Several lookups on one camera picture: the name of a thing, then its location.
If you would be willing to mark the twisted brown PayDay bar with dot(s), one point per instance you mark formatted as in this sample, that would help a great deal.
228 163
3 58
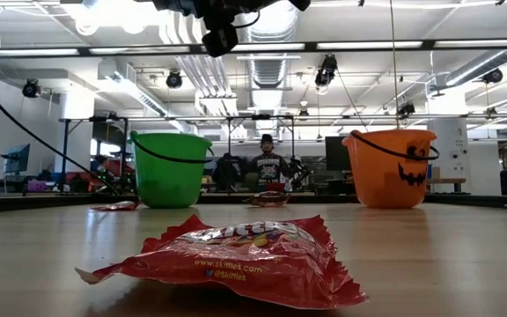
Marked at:
269 199

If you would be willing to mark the black overhead light bar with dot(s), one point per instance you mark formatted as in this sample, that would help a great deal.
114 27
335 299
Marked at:
310 45

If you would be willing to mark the white ceiling pipes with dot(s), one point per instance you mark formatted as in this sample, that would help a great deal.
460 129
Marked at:
209 75

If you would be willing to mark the dark computer monitor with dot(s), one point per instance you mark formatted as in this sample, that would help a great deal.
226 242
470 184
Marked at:
335 154

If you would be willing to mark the person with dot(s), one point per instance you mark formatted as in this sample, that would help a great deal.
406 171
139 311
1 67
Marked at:
226 171
269 167
101 160

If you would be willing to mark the green plastic bucket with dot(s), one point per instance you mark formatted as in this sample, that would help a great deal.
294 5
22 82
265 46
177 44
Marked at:
170 176

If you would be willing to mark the orange jack-o'-lantern bucket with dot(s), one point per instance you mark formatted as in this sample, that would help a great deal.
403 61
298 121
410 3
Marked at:
376 176

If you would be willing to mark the red Skittles packet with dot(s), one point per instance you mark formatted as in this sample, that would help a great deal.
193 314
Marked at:
258 264
117 206

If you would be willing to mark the wooden bench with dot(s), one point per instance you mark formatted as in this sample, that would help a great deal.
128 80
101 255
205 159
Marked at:
446 180

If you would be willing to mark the lit computer monitor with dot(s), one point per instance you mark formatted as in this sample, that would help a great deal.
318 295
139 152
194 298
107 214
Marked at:
18 158

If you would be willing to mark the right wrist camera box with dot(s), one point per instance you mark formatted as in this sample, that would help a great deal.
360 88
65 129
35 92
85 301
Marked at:
220 40

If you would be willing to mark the black ceiling-hung camera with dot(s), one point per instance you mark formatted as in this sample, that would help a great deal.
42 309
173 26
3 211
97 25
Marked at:
303 114
174 79
31 88
326 72
406 108
493 75

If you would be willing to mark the silver ventilation duct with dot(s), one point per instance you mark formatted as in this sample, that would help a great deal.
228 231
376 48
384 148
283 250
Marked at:
478 70
271 72

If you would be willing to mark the white rectangular air duct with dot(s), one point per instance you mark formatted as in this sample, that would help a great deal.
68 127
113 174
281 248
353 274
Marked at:
148 103

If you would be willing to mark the black background rig frame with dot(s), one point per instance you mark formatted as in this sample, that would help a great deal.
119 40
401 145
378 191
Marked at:
65 154

